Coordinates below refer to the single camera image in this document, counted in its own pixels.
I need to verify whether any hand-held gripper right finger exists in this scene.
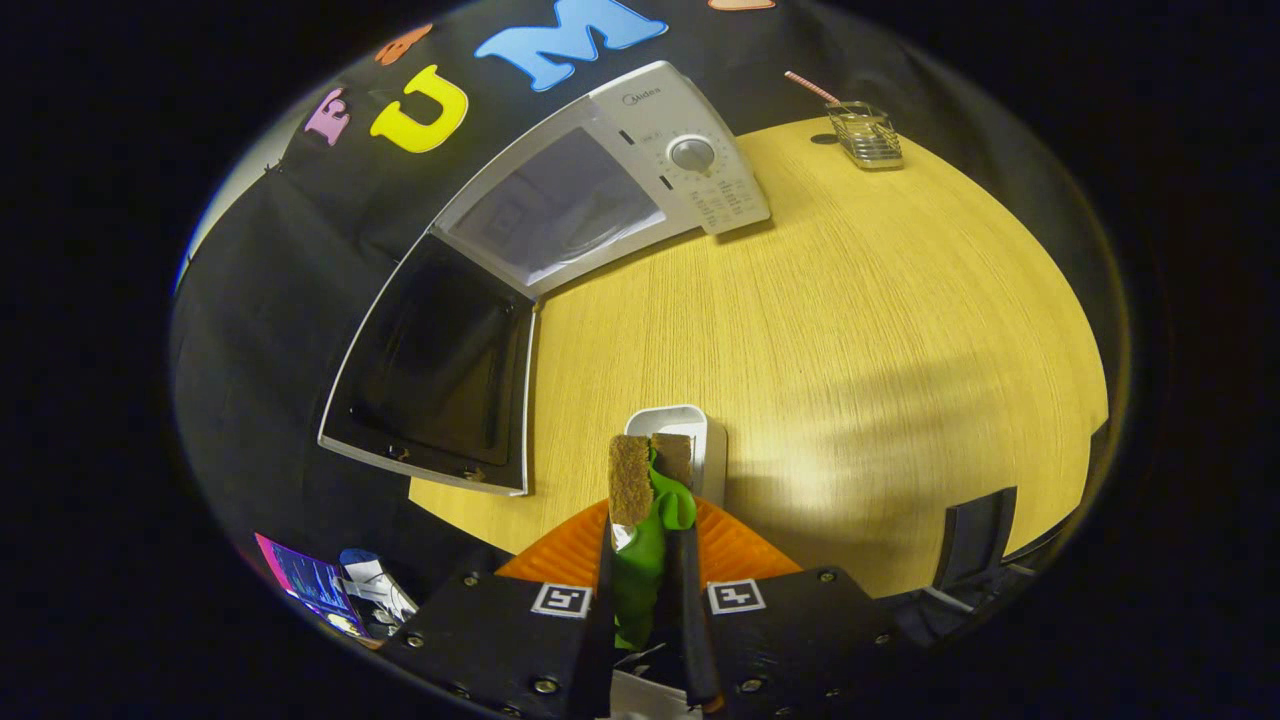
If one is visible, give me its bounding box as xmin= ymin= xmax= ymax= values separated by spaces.
xmin=668 ymin=495 xmax=901 ymax=716

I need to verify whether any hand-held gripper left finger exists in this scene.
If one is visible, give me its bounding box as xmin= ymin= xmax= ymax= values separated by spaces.
xmin=385 ymin=498 xmax=616 ymax=719

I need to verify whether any toy sandwich with green lettuce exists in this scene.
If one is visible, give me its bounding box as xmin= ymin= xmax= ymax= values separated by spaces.
xmin=608 ymin=432 xmax=698 ymax=651

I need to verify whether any white microwave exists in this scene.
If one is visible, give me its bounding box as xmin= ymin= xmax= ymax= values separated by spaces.
xmin=318 ymin=60 xmax=772 ymax=497

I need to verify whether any small foil food tray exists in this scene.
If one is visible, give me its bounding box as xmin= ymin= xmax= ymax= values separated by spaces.
xmin=625 ymin=404 xmax=728 ymax=509

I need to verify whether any computer monitor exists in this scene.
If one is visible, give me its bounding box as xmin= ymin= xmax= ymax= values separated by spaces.
xmin=255 ymin=533 xmax=366 ymax=641

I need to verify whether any black backdrop cloth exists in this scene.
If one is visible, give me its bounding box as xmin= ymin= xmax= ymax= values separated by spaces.
xmin=170 ymin=0 xmax=901 ymax=601

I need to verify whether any pink striped straw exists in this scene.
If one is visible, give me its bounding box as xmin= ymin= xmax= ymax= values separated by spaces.
xmin=784 ymin=70 xmax=841 ymax=106

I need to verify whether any wire mesh utensil holder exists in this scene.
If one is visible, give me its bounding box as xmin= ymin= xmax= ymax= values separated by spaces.
xmin=826 ymin=100 xmax=904 ymax=171

